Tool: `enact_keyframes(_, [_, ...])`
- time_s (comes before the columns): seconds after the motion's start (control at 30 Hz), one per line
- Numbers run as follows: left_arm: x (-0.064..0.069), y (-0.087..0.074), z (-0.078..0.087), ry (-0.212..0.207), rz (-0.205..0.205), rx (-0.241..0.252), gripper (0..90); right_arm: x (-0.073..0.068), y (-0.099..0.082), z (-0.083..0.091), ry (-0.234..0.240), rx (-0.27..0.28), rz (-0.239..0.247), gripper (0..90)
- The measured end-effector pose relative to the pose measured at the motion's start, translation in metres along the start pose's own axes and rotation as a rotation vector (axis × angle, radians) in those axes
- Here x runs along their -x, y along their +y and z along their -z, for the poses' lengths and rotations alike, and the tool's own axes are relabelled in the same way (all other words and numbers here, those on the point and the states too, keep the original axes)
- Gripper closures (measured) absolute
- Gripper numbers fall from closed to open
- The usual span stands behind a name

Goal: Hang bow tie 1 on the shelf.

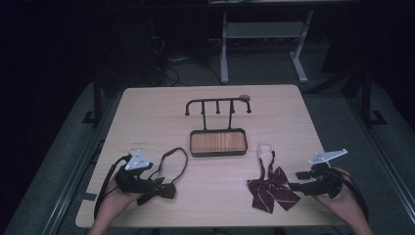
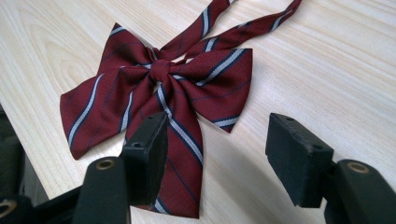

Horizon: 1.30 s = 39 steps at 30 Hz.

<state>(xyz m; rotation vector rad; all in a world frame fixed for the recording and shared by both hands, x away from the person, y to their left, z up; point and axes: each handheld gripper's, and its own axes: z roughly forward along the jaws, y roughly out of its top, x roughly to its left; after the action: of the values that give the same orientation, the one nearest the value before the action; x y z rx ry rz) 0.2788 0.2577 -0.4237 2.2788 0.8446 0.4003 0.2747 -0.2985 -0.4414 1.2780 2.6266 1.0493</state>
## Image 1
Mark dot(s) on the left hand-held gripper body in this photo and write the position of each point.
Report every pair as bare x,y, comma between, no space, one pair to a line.
134,182

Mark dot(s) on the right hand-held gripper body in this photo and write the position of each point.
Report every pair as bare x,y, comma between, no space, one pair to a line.
326,182

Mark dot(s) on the dark maroon bow tie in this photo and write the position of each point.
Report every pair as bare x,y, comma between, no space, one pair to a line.
164,191

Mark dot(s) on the striped red bow tie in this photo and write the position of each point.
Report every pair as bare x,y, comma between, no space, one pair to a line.
270,191

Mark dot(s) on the black hook rack wooden base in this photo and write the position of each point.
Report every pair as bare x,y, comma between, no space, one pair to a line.
218,143

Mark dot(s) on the person's left hand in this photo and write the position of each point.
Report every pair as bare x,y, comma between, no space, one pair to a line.
117,202

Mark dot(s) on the grey tape strip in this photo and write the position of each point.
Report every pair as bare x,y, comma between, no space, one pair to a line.
87,196

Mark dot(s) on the black metal stand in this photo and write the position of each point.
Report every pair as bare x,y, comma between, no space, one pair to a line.
97,101
367,98

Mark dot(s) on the aluminium floor rail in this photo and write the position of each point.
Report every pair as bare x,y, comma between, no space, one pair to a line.
381,153
78,163

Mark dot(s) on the white metal desk frame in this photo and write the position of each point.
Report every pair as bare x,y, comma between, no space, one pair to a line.
261,30

